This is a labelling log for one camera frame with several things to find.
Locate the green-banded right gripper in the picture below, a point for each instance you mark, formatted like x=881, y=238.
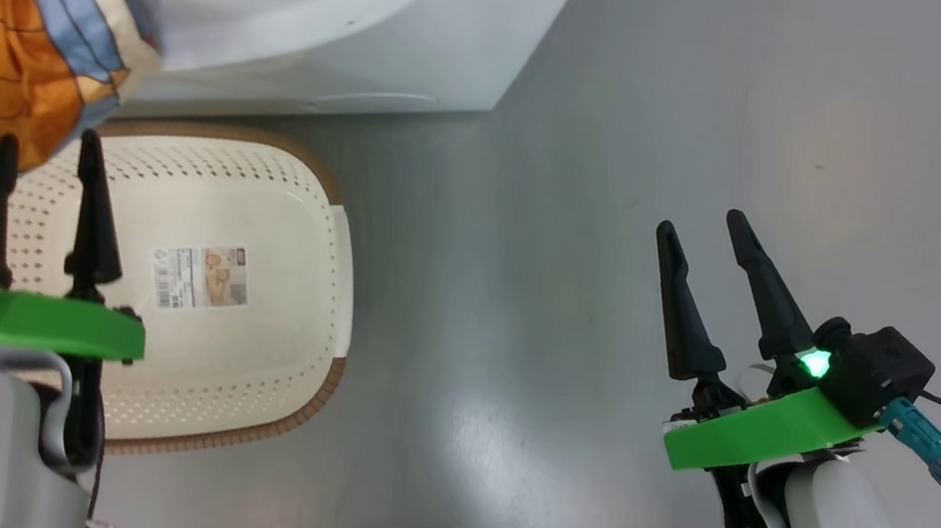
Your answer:
x=748, y=437

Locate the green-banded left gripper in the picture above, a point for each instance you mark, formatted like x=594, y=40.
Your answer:
x=44, y=324

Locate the teal right camera connector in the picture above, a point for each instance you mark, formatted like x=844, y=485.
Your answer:
x=920, y=437

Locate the paper sticker inside basket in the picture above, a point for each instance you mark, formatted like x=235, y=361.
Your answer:
x=200, y=278

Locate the cream perforated laundry basket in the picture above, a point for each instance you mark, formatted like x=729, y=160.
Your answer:
x=281, y=321

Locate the white Hisense washing machine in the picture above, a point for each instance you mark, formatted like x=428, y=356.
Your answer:
x=376, y=15

